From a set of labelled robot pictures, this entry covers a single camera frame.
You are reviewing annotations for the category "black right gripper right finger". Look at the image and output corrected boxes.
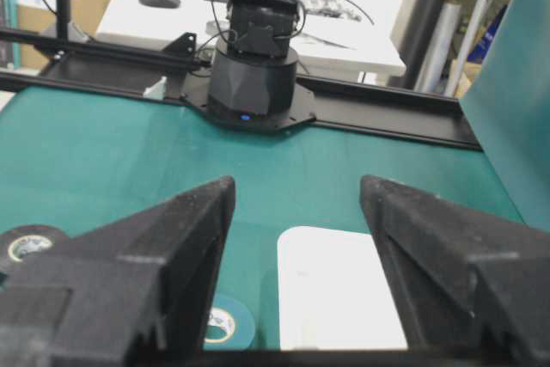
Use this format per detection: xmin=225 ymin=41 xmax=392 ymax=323
xmin=359 ymin=174 xmax=549 ymax=366

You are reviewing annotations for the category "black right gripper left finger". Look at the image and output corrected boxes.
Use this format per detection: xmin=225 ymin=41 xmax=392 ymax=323
xmin=1 ymin=176 xmax=235 ymax=366

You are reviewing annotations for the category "green tape roll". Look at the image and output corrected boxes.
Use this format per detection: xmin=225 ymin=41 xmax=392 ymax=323
xmin=203 ymin=294 xmax=256 ymax=351

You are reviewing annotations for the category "black tape roll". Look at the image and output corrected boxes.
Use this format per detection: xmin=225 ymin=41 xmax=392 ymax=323
xmin=1 ymin=224 xmax=69 ymax=278

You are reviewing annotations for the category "white plastic tray case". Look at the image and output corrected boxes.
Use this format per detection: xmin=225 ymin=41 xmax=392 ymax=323
xmin=277 ymin=226 xmax=408 ymax=351

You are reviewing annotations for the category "green table cloth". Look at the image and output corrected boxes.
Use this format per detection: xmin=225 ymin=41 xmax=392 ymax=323
xmin=1 ymin=88 xmax=521 ymax=349

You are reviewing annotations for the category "white desk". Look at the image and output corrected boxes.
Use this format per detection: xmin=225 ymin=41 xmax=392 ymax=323
xmin=95 ymin=0 xmax=406 ymax=82

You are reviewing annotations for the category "black aluminium frame rail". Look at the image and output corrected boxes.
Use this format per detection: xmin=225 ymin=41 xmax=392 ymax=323
xmin=1 ymin=28 xmax=481 ymax=150

